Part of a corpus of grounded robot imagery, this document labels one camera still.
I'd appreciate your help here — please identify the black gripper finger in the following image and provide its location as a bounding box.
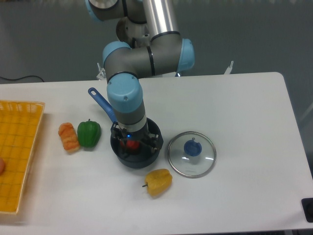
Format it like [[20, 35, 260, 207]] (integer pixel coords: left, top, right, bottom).
[[110, 122, 127, 157], [140, 133, 163, 153]]

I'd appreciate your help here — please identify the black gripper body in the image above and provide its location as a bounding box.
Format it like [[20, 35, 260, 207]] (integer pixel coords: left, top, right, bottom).
[[116, 123, 149, 141]]

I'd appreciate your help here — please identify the red toy tomato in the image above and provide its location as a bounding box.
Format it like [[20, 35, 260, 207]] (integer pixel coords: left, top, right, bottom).
[[120, 140, 140, 151]]

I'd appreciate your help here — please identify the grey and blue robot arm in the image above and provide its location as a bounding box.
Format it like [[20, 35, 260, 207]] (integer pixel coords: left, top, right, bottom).
[[86, 0, 195, 153]]

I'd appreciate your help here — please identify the glass pot lid blue knob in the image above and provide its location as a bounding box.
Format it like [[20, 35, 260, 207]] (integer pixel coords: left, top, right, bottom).
[[167, 131, 217, 179]]

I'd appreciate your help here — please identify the dark blue saucepan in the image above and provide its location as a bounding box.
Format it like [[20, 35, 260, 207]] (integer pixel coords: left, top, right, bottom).
[[88, 87, 161, 168]]

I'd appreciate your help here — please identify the green toy bell pepper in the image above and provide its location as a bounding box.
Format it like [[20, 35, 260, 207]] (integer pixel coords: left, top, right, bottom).
[[77, 119, 101, 148]]

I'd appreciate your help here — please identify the yellow toy bell pepper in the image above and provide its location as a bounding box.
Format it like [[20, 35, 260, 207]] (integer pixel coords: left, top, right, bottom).
[[142, 169, 173, 196]]

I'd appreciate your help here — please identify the orange toy bread roll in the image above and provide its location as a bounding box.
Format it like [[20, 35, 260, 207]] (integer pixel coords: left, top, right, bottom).
[[58, 122, 80, 153]]

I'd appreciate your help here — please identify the yellow woven basket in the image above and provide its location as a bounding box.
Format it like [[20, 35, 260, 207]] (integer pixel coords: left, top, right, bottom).
[[0, 100, 45, 214]]

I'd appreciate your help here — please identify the pink object in basket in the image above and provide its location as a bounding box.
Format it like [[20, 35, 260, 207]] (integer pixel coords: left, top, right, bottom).
[[0, 158, 5, 174]]

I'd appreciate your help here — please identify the black device at table edge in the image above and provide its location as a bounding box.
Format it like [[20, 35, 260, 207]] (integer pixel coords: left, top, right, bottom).
[[301, 198, 313, 223]]

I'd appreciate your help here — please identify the left white table bracket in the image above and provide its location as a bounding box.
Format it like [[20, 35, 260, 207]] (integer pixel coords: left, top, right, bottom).
[[96, 63, 106, 80]]

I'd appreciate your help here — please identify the white table bracket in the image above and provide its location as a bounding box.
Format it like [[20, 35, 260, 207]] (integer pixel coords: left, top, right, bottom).
[[224, 60, 234, 75], [96, 63, 106, 80]]

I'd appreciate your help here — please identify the black cable on floor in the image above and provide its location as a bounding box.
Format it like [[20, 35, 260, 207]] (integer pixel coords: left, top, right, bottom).
[[0, 75, 45, 82]]

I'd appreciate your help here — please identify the right white table bracket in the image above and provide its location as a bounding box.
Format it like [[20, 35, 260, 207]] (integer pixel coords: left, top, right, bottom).
[[224, 60, 234, 75]]

